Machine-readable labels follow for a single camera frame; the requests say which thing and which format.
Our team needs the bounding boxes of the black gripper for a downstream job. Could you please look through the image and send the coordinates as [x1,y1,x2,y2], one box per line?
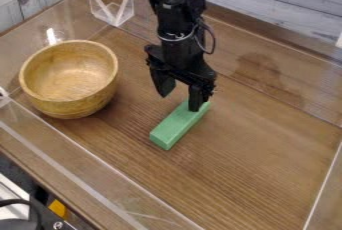
[144,33,216,112]

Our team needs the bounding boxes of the green rectangular block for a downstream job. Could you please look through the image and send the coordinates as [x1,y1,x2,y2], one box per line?
[150,101,211,151]

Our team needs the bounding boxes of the brown wooden bowl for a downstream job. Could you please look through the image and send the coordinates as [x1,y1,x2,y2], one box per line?
[19,40,119,119]

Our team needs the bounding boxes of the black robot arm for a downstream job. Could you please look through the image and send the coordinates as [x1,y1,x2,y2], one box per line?
[144,0,216,112]

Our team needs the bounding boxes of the black device with yellow label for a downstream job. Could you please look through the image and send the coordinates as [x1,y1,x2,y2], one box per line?
[29,192,96,230]

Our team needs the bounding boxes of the clear acrylic corner bracket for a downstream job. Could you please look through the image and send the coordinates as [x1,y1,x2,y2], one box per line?
[88,0,135,27]
[0,86,11,108]

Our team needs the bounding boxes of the clear acrylic left corner bracket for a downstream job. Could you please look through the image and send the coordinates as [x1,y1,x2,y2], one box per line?
[0,86,11,108]

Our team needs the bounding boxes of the black cable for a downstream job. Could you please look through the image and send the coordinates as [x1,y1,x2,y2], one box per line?
[0,198,44,230]

